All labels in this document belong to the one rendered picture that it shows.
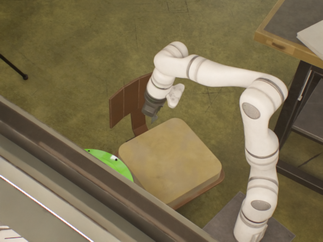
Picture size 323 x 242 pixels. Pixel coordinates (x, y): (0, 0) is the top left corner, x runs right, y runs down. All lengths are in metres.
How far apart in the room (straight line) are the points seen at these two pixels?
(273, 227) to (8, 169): 1.51
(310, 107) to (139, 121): 1.06
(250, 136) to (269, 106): 0.14
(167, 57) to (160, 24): 2.31
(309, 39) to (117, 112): 0.85
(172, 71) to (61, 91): 1.95
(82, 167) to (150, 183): 1.77
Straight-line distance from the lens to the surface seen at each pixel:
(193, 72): 1.53
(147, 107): 1.80
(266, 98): 1.41
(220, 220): 2.04
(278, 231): 2.06
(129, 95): 2.35
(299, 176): 3.05
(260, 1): 4.16
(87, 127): 3.29
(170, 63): 1.56
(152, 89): 1.71
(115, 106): 2.32
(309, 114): 3.15
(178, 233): 0.55
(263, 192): 1.73
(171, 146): 2.46
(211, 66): 1.51
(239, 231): 1.95
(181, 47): 1.61
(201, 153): 2.45
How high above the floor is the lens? 2.63
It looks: 52 degrees down
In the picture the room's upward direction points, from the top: 5 degrees clockwise
